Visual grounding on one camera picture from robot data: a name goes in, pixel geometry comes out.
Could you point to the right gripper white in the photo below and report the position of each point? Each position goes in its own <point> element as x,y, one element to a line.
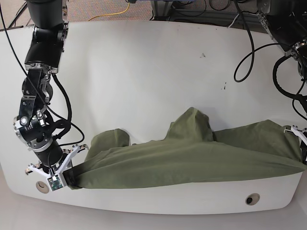
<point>70,175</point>

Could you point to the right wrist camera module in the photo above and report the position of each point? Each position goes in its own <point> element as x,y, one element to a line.
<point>55,183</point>

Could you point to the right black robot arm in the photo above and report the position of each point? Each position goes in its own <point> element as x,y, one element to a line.
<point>35,125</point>

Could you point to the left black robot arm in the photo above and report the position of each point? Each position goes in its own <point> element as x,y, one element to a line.
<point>286,23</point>

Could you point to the left table cable grommet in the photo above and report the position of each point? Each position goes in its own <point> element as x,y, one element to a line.
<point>42,187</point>

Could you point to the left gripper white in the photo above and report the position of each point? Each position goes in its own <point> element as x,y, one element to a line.
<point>301,133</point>

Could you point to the right table cable grommet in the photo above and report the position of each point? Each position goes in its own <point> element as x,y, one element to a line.
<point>252,199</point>

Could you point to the olive green t-shirt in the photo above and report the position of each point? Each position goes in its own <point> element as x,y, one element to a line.
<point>192,153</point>

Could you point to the metal frame rack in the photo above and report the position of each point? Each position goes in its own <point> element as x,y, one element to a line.
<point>210,12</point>

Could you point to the table cable grommet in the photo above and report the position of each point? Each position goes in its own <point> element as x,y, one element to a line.
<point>252,199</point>
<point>42,187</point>

